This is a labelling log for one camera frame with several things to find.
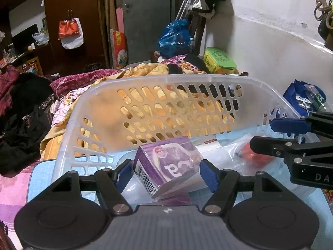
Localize clear plastic bag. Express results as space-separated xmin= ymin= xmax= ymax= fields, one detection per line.
xmin=203 ymin=133 xmax=292 ymax=188

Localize grey door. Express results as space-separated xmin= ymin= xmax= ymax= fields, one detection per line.
xmin=121 ymin=0 xmax=173 ymax=65

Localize brown wooden wardrobe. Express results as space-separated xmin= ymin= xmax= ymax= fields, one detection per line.
xmin=0 ymin=0 xmax=110 ymax=76

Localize white plastic basket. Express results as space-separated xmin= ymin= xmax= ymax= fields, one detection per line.
xmin=41 ymin=74 xmax=327 ymax=207

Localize blue shopping bag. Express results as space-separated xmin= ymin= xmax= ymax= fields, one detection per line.
xmin=282 ymin=80 xmax=326 ymax=119

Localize metal crutches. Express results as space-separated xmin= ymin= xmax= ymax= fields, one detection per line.
xmin=175 ymin=0 xmax=196 ymax=22

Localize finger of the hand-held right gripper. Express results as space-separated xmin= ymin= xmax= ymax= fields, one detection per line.
xmin=250 ymin=136 xmax=333 ymax=160
xmin=271 ymin=112 xmax=333 ymax=140

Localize red white plastic bag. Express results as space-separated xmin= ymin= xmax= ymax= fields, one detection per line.
xmin=57 ymin=17 xmax=84 ymax=50

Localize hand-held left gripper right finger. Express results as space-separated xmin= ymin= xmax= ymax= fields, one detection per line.
xmin=200 ymin=160 xmax=284 ymax=215

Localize blue plastic bag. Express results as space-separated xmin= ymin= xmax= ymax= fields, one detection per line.
xmin=157 ymin=19 xmax=193 ymax=58

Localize red packet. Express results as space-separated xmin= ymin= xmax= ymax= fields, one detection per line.
xmin=239 ymin=146 xmax=277 ymax=163

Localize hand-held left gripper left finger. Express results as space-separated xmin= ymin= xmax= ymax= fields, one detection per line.
xmin=48 ymin=159 xmax=134 ymax=216

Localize pile of dark clothes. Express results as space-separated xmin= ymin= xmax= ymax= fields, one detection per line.
xmin=0 ymin=66 xmax=57 ymax=177

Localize black monitor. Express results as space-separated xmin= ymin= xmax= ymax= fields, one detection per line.
xmin=11 ymin=23 xmax=39 ymax=50

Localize pink striped blanket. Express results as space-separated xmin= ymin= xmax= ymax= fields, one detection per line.
xmin=0 ymin=161 xmax=37 ymax=230

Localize orange printed sack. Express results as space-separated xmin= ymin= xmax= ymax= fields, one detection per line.
xmin=110 ymin=28 xmax=129 ymax=70

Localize yellow floral blanket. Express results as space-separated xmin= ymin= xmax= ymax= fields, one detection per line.
xmin=40 ymin=62 xmax=209 ymax=161

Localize clear plastic bottle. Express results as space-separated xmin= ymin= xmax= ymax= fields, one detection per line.
xmin=305 ymin=84 xmax=328 ymax=113

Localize green lidded box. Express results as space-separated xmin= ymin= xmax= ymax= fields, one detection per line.
xmin=203 ymin=46 xmax=238 ymax=75

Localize purple tissue pack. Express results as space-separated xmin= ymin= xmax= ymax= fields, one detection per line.
xmin=133 ymin=136 xmax=205 ymax=198

